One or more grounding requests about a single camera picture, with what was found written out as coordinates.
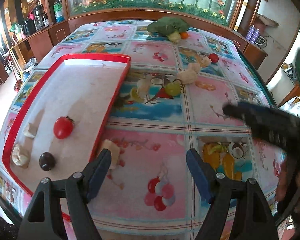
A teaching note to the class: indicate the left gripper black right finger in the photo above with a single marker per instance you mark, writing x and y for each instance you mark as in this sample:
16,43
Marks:
253,218

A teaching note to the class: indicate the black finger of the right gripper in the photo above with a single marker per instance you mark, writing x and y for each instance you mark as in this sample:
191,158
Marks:
250,116

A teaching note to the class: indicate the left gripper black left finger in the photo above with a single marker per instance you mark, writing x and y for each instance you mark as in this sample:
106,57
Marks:
43,218

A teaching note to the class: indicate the red cherry tomato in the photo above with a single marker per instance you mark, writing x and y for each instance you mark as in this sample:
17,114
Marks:
213,57

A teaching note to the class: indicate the small beige biscuit block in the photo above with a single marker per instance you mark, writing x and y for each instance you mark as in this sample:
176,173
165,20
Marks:
195,67

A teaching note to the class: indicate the large beige biscuit block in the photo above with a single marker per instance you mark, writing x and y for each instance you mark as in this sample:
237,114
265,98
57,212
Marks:
187,76

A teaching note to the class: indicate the green grape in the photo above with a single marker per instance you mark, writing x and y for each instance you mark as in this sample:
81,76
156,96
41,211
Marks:
173,89

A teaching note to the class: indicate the white plastic bag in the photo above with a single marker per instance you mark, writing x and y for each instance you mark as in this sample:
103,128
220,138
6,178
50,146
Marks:
292,106

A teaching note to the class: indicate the dark purple grape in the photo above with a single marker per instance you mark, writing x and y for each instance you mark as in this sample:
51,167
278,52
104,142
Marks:
47,161

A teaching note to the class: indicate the beige chunk in tray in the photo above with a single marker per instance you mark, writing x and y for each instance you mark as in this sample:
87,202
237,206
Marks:
20,156
30,131

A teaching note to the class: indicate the red rimmed white tray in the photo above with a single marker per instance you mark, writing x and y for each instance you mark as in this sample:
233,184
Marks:
80,86

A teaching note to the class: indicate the purple bottle right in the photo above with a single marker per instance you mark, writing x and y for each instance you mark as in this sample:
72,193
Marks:
254,35

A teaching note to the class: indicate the purple bottle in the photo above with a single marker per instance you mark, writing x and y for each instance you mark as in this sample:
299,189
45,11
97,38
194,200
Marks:
250,32
254,35

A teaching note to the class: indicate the purple bottle left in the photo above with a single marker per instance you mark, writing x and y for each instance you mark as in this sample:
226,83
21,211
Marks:
250,32

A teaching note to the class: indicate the fruit print tablecloth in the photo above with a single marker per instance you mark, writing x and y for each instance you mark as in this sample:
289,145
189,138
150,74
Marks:
151,193

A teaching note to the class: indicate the small orange near vegetable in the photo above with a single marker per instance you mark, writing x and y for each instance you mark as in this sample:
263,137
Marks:
184,35

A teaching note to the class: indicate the green leafy vegetable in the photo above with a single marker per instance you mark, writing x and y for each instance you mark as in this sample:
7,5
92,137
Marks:
170,27

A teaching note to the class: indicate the wooden sideboard cabinet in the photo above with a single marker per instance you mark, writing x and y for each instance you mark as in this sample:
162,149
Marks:
40,43

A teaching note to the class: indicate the black thermos jug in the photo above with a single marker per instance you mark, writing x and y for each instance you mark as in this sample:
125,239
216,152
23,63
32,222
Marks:
39,17

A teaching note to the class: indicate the green water bottle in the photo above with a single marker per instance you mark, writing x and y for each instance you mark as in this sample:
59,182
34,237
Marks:
58,10

